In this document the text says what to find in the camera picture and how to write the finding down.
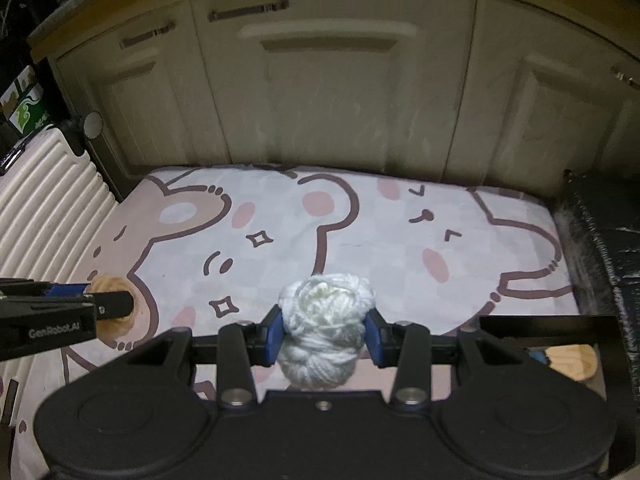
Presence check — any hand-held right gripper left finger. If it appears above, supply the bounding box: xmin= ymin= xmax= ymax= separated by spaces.
xmin=120 ymin=305 xmax=284 ymax=408

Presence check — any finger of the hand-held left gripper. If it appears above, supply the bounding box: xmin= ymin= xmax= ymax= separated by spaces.
xmin=0 ymin=277 xmax=92 ymax=299
xmin=92 ymin=290 xmax=136 ymax=321

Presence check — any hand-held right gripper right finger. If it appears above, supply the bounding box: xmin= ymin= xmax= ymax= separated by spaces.
xmin=364 ymin=309 xmax=526 ymax=408

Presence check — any tan plush bear toy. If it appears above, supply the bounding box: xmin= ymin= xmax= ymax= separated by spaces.
xmin=89 ymin=275 xmax=137 ymax=337

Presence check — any black box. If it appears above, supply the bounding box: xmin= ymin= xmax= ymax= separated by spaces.
xmin=477 ymin=314 xmax=640 ymax=476

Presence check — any round wooden disc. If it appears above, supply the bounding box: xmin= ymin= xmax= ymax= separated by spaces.
xmin=542 ymin=344 xmax=598 ymax=385

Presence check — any white ribbed suitcase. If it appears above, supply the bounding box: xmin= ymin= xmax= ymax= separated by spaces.
xmin=0 ymin=112 xmax=118 ymax=306

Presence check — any bear print blanket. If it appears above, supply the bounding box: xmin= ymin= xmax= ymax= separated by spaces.
xmin=0 ymin=165 xmax=583 ymax=480

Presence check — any green printed box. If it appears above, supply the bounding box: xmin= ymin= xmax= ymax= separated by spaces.
xmin=0 ymin=65 xmax=53 ymax=138

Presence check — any cream cabinet door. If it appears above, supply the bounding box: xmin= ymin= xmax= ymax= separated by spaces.
xmin=52 ymin=0 xmax=231 ymax=181
xmin=475 ymin=0 xmax=631 ymax=196
xmin=192 ymin=0 xmax=493 ymax=181

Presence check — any metal cabinet handle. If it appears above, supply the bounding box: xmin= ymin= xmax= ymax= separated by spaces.
xmin=207 ymin=0 xmax=290 ymax=23
xmin=119 ymin=22 xmax=177 ymax=50

